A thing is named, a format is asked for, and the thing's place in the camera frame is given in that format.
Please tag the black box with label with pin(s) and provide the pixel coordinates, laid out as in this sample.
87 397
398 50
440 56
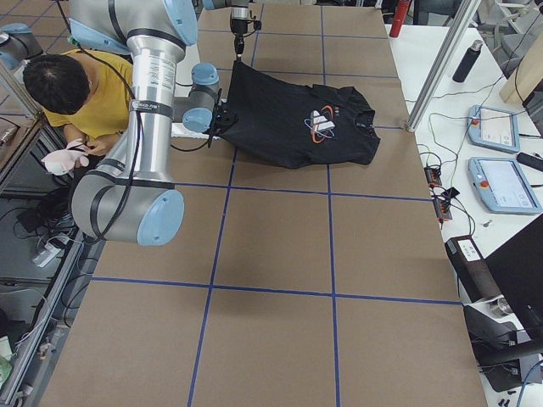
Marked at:
471 267

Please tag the person in yellow shirt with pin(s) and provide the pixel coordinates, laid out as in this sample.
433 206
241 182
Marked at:
85 94

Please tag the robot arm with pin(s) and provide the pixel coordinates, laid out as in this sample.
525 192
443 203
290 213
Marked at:
129 196
239 9

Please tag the far teach pendant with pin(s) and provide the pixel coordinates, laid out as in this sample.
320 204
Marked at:
493 128

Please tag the near teach pendant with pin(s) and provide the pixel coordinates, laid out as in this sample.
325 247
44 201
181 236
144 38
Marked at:
502 186

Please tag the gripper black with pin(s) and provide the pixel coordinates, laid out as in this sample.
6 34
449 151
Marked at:
238 27
226 115

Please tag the black monitor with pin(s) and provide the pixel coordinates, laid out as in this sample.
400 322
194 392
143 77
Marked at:
516 267

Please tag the white power strip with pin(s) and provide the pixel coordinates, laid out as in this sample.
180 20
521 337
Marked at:
44 257

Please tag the orange black power strip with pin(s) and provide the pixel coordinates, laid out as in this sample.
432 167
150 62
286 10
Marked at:
439 194

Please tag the pink plush toy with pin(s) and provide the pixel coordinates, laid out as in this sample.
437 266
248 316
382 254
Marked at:
60 162

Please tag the black remote handle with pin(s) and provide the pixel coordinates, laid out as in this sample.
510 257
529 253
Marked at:
531 161

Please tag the red fire extinguisher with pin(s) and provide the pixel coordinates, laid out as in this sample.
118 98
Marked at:
401 11

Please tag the aluminium frame post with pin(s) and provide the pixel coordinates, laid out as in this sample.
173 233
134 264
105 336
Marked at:
447 50

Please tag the black water bottle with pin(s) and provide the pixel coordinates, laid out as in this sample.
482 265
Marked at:
468 61

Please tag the black graphic t-shirt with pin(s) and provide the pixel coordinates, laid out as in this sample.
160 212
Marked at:
294 126

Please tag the teach pendant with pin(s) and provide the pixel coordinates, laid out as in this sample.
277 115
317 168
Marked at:
502 186
493 128

